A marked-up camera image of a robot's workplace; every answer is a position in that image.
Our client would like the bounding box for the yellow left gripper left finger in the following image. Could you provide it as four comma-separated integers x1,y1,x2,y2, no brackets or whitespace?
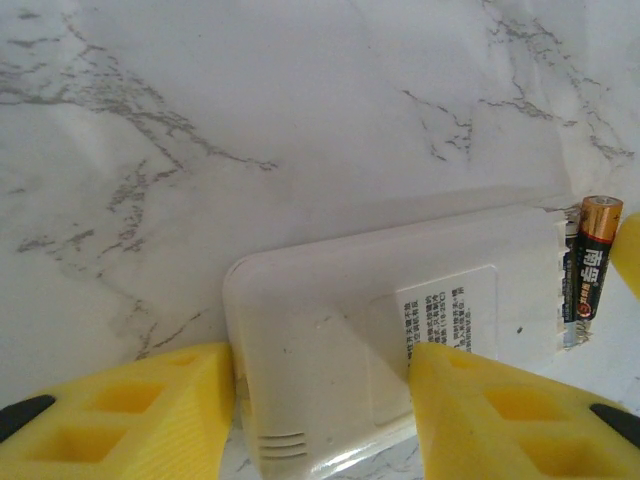
0,342,236,480

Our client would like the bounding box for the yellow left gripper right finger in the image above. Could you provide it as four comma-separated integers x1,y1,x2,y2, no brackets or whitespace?
407,342,640,480

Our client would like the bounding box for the black gold AAA battery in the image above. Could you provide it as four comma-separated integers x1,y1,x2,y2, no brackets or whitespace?
573,195,625,326

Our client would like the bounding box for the small white remote control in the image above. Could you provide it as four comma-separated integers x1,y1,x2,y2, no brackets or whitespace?
221,197,594,480

